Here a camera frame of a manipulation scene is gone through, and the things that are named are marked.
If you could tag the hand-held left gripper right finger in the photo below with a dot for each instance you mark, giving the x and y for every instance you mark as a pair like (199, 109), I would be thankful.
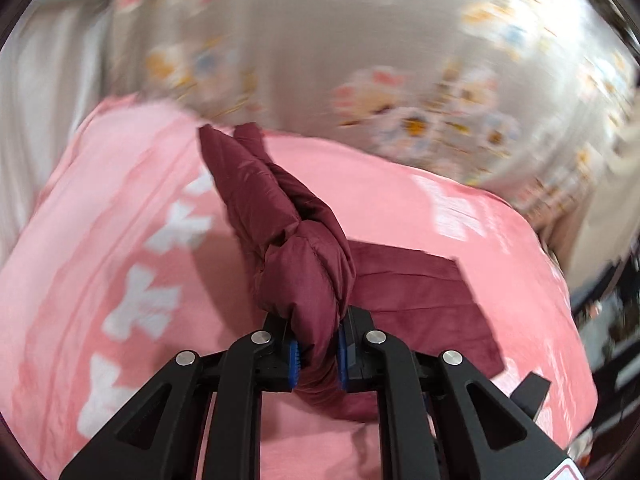
(342, 360)

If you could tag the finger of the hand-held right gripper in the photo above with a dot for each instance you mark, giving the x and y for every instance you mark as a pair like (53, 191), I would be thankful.
(531, 394)

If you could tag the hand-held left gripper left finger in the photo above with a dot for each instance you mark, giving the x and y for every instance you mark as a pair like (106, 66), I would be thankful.
(294, 360)

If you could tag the maroon puffer jacket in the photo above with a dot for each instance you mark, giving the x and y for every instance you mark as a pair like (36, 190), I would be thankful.
(300, 270)

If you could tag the beige cloth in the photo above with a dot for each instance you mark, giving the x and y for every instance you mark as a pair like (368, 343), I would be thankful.
(615, 220)

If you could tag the pink blanket with white print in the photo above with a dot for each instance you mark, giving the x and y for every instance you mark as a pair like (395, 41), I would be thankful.
(125, 210)

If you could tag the grey floral cloth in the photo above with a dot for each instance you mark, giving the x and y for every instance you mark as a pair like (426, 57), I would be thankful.
(310, 50)

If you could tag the white satin curtain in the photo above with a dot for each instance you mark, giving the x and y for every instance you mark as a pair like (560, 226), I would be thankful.
(45, 85)

